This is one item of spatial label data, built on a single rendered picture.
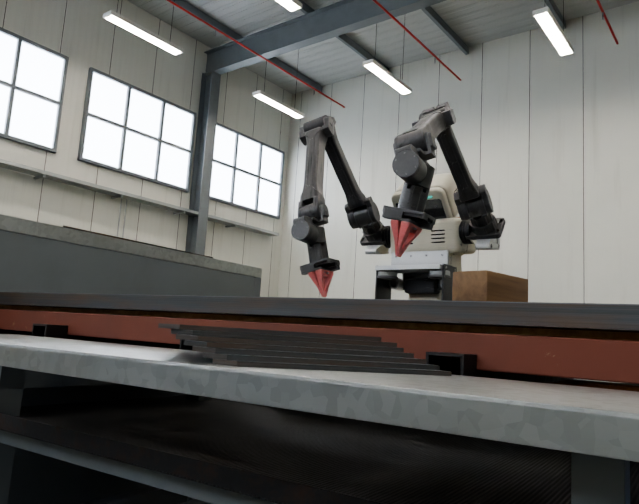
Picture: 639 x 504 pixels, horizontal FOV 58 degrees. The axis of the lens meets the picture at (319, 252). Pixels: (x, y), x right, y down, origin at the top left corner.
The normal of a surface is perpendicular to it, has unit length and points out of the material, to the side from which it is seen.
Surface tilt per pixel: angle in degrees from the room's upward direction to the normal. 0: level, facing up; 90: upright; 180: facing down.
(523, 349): 90
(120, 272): 90
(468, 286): 90
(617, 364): 90
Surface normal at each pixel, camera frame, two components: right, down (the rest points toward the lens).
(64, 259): 0.84, -0.03
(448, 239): -0.61, -0.01
